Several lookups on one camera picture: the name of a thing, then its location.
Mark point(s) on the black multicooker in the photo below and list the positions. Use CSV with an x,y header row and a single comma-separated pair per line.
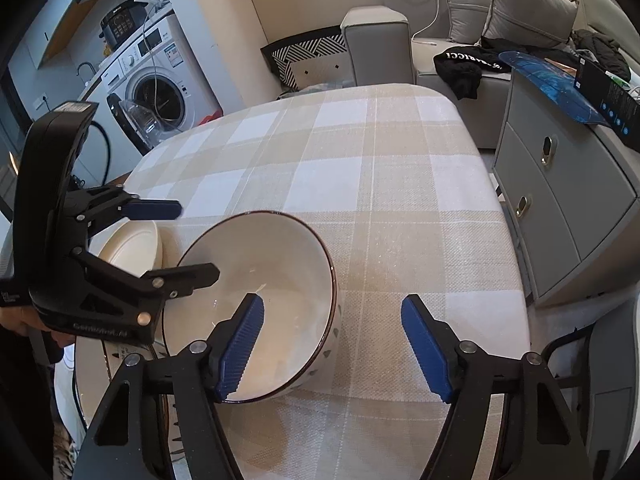
x,y
120,22

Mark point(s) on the black printed garment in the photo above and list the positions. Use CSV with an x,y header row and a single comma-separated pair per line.
x,y
460,67

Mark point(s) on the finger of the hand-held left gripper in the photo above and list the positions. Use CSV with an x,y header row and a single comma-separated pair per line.
x,y
155,209
190,277

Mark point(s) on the yellow red toy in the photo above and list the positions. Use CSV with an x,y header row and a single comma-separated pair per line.
x,y
106,50

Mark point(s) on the white kitchen base cabinet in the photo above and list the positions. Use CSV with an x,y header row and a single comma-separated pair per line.
x,y
97,105

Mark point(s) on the grey drawer cabinet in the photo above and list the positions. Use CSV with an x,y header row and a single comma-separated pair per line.
x,y
560,185

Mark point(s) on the person's left hand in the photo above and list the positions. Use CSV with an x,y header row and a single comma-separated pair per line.
x,y
15,321

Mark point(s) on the black box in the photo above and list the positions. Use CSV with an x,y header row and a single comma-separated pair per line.
x,y
605,95

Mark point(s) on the grey cushion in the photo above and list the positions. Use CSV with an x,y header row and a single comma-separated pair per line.
x,y
530,10
465,0

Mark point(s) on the kitchen faucet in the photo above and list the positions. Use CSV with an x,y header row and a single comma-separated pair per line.
x,y
85,67

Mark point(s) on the white wall socket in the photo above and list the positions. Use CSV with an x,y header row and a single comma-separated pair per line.
x,y
40,101

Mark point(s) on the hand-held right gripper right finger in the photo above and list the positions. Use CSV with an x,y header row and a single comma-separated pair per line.
x,y
427,347

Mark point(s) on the grey sofa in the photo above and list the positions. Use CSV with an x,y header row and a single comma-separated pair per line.
x,y
380,40

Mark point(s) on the blue mat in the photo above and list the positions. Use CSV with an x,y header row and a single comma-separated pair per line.
x,y
550,80

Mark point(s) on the white wall cabinet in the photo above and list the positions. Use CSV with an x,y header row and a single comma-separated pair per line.
x,y
50,20

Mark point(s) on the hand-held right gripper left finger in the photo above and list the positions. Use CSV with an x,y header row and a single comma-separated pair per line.
x,y
240,342

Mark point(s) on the cream plate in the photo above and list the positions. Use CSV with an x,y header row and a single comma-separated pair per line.
x,y
132,247

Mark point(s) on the beige checked tablecloth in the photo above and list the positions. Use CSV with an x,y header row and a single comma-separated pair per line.
x,y
375,185

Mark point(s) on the white washing machine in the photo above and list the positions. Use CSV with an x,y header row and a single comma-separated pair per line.
x,y
165,60

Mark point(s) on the black jacket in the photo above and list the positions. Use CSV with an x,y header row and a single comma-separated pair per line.
x,y
600,50

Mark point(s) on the grey chair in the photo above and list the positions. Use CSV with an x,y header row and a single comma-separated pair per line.
x,y
615,385

